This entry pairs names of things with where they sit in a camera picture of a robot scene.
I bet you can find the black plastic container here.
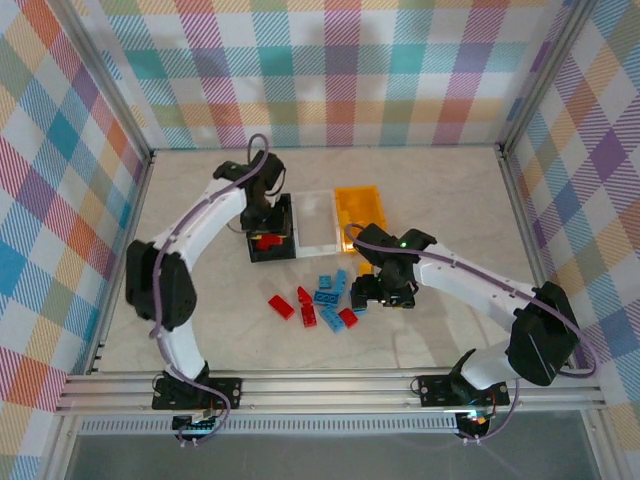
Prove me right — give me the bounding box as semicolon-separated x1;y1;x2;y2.
248;192;297;264

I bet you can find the right aluminium frame post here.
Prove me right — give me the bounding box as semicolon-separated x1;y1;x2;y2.
499;0;596;151

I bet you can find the left aluminium side rail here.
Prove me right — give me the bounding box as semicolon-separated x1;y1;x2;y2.
87;149;156;374

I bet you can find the aluminium side rail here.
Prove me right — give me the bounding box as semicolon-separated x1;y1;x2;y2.
497;144;576;369
87;149;156;374

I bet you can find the clear plastic container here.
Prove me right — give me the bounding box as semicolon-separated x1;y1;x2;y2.
292;189;341;259

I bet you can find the left aluminium frame post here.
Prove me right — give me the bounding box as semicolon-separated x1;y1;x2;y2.
49;0;154;161

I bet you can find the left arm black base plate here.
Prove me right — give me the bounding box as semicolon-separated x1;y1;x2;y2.
152;377;244;412

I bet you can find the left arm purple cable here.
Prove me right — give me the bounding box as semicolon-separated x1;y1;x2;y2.
148;133;275;448

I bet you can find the right aluminium side rail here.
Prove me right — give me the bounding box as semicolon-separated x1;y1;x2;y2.
497;144;576;369

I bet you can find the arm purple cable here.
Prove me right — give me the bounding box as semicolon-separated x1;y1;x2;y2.
148;133;275;448
344;223;599;446

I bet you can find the aluminium frame post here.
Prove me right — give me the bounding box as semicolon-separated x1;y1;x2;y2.
49;0;154;161
499;0;596;151

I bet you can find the orange plastic container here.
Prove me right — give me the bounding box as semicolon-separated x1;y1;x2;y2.
333;185;390;254

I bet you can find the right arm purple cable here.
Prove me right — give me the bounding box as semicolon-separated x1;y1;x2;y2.
344;223;599;446

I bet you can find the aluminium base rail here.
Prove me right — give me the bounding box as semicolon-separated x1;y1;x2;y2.
54;369;606;416

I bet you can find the slotted grey cable duct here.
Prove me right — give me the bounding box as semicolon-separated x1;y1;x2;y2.
79;417;461;436

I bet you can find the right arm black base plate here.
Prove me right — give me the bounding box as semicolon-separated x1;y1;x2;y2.
417;374;511;409

